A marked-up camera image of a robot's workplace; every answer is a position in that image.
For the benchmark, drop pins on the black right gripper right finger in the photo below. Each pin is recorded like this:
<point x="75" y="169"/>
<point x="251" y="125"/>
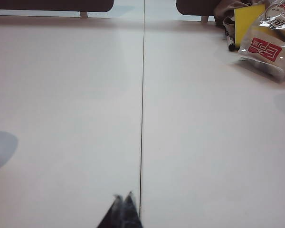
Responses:
<point x="131" y="213"/>

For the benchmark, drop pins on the clear snack bag red logo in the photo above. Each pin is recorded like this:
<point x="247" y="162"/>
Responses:
<point x="263" y="54"/>

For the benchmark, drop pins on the narrow taupe desk divider panel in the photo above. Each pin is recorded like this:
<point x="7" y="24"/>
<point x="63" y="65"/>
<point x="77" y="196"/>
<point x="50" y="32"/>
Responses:
<point x="194" y="7"/>

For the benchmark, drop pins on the brown crumpled cloth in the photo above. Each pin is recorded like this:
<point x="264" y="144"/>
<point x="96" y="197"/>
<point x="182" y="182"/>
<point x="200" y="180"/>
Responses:
<point x="224" y="12"/>

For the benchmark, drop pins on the flat yellow sheet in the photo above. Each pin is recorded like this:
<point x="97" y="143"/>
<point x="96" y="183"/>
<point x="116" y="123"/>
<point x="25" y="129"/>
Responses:
<point x="245" y="23"/>

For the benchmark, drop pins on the clear snack bag black lettering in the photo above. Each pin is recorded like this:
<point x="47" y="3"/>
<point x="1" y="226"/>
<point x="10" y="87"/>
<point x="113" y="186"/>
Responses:
<point x="280" y="12"/>

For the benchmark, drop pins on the wide taupe desk divider panel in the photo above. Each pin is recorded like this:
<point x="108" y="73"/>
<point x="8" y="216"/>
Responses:
<point x="50" y="5"/>

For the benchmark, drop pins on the black marker pen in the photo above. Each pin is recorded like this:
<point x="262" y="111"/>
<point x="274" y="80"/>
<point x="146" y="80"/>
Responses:
<point x="230" y="42"/>

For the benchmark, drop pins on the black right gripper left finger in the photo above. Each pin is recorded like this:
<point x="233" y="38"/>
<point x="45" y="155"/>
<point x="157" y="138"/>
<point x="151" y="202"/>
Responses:
<point x="114" y="216"/>

